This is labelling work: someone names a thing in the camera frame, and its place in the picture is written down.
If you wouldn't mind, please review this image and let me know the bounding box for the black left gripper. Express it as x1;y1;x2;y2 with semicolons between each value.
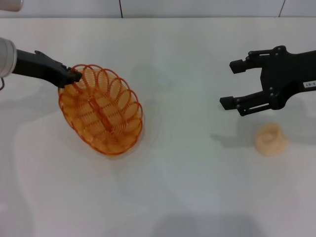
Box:
11;49;83;89

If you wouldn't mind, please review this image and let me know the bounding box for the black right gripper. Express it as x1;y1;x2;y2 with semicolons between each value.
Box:
219;45;316;117

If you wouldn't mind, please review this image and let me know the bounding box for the orange woven plastic basket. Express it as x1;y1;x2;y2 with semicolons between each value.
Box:
58;64;144;156

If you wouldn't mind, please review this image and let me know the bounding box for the beige round bun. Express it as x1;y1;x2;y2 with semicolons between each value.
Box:
254;122;290;157

